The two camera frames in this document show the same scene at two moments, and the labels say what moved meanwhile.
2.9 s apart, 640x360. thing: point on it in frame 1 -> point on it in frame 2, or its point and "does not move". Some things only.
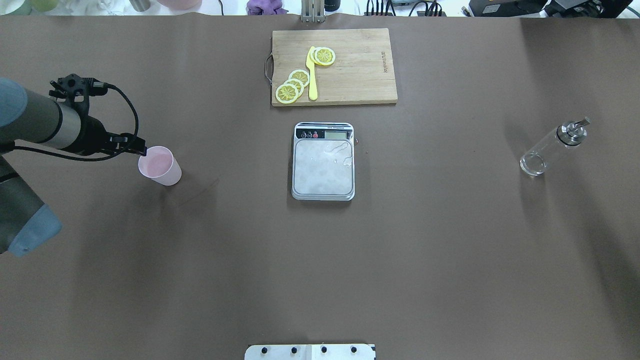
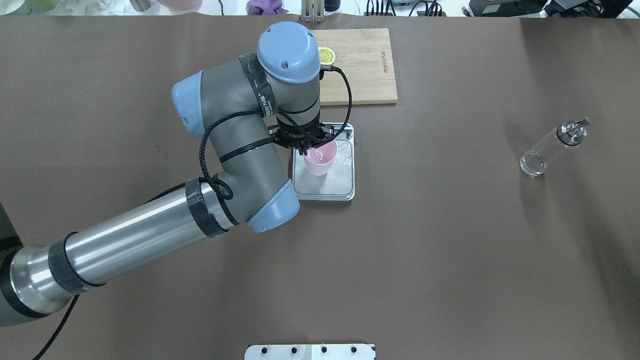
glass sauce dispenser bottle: [570, 133] does not move
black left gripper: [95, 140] -> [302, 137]
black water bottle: [331, 5] does not move
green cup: [44, 6] does not move
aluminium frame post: [313, 11] does not move
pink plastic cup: [160, 165] -> [319, 161]
